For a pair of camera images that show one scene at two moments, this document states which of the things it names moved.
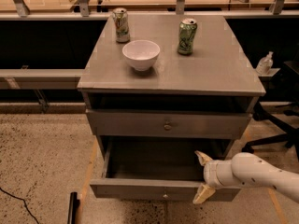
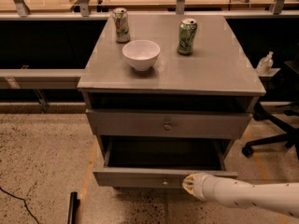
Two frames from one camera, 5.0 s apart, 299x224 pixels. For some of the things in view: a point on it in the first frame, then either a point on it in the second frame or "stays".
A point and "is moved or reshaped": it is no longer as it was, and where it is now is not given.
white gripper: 210,174 to 200,186
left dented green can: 121,25 stays
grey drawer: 169,123 stays
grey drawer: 158,170 is moved or reshaped
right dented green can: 187,28 stays
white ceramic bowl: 141,54 stays
